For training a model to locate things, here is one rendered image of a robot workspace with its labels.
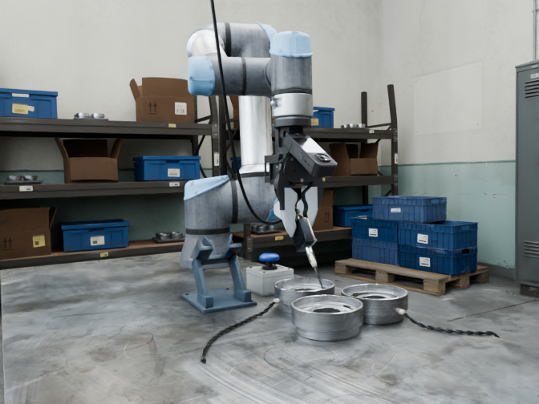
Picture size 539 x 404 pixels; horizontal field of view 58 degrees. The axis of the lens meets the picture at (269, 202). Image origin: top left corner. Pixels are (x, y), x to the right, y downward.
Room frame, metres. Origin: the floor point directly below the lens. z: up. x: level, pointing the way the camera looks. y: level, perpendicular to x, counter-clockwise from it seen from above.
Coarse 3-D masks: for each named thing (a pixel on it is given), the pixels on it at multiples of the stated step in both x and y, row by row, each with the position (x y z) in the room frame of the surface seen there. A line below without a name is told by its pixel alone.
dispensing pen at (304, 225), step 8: (296, 208) 0.90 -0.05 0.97; (296, 216) 0.89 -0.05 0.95; (296, 224) 0.87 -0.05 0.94; (304, 224) 0.86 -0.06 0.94; (296, 232) 0.87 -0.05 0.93; (304, 232) 0.85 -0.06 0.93; (296, 240) 0.88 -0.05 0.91; (304, 240) 0.85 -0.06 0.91; (312, 240) 0.85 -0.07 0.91; (296, 248) 0.88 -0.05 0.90; (304, 248) 0.87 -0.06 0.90; (312, 256) 0.85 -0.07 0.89; (312, 264) 0.84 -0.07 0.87; (320, 280) 0.83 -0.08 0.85
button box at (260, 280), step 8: (248, 272) 0.97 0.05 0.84; (256, 272) 0.94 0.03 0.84; (264, 272) 0.93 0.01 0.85; (272, 272) 0.93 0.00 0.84; (280, 272) 0.94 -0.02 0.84; (288, 272) 0.95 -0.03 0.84; (248, 280) 0.97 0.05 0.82; (256, 280) 0.94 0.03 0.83; (264, 280) 0.92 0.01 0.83; (272, 280) 0.93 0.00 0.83; (280, 280) 0.94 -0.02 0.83; (248, 288) 0.97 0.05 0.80; (256, 288) 0.94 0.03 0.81; (264, 288) 0.92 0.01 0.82; (272, 288) 0.93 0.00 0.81; (264, 296) 0.92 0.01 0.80
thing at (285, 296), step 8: (288, 280) 0.88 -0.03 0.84; (296, 280) 0.89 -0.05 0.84; (304, 280) 0.89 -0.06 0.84; (312, 280) 0.88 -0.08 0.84; (280, 288) 0.81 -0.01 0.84; (296, 288) 0.86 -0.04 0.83; (304, 288) 0.86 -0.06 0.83; (312, 288) 0.85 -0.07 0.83; (328, 288) 0.80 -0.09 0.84; (280, 296) 0.81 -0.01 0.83; (288, 296) 0.79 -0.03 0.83; (296, 296) 0.79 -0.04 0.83; (304, 296) 0.79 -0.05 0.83; (280, 304) 0.82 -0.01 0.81; (288, 304) 0.80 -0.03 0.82; (288, 312) 0.80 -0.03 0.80
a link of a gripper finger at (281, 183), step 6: (282, 174) 0.86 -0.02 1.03; (276, 180) 0.86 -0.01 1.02; (282, 180) 0.86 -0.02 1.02; (276, 186) 0.86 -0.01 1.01; (282, 186) 0.86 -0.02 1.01; (288, 186) 0.87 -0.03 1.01; (276, 192) 0.87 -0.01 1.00; (282, 192) 0.86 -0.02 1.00; (282, 198) 0.86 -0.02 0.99; (282, 204) 0.86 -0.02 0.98; (282, 210) 0.86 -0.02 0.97
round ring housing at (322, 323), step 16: (304, 304) 0.75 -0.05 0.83; (320, 304) 0.75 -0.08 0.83; (336, 304) 0.74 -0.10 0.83; (352, 304) 0.73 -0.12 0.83; (304, 320) 0.67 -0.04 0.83; (320, 320) 0.66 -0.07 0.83; (336, 320) 0.66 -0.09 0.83; (352, 320) 0.66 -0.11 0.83; (304, 336) 0.68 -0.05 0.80; (320, 336) 0.66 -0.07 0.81; (336, 336) 0.66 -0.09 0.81; (352, 336) 0.67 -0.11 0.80
